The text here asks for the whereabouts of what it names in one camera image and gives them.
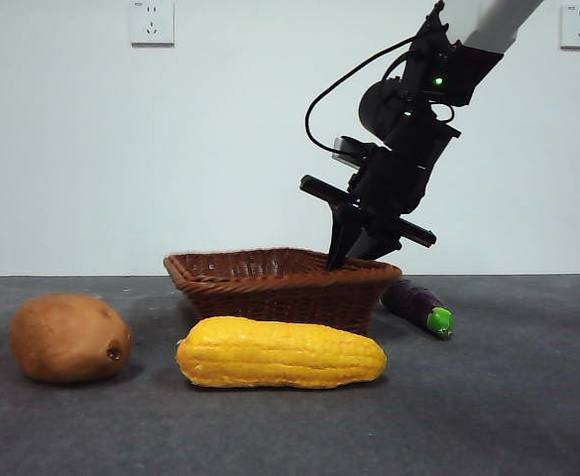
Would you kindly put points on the brown potato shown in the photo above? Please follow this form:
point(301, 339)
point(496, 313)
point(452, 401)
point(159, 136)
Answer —
point(66, 339)

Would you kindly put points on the brown wicker basket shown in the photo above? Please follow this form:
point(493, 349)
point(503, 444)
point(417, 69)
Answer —
point(269, 297)

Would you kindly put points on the yellow corn cob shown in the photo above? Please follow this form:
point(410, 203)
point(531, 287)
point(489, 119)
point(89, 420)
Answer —
point(279, 354)

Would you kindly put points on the purple eggplant with green stem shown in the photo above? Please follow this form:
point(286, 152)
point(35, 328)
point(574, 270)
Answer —
point(413, 303)

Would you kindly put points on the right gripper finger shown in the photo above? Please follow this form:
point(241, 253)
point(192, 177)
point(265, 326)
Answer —
point(376, 246)
point(345, 238)

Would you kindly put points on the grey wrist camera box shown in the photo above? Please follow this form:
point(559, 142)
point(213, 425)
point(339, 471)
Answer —
point(351, 150)

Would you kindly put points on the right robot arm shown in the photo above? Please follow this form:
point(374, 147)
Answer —
point(468, 69)

